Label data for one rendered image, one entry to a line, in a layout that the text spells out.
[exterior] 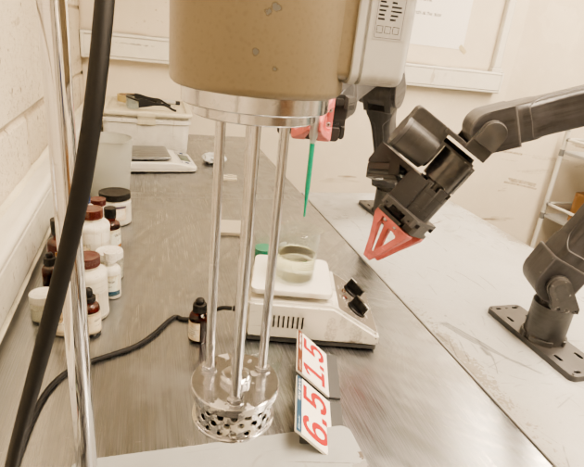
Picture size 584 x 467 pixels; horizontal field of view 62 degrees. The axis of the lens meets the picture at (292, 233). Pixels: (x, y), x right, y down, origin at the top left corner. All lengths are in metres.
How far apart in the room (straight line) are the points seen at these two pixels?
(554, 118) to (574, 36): 2.21
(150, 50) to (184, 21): 1.81
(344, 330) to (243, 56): 0.53
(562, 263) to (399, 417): 0.34
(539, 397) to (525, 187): 2.30
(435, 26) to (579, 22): 0.80
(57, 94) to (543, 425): 0.65
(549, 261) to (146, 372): 0.60
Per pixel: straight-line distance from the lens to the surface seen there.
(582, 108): 0.77
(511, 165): 2.89
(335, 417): 0.63
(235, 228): 1.11
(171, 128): 1.77
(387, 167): 0.77
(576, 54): 2.99
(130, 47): 2.08
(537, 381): 0.81
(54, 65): 0.30
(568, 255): 0.82
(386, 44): 0.29
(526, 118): 0.74
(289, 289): 0.70
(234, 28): 0.26
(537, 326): 0.88
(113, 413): 0.63
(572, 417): 0.77
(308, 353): 0.67
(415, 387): 0.71
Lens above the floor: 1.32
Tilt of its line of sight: 22 degrees down
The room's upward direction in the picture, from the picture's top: 6 degrees clockwise
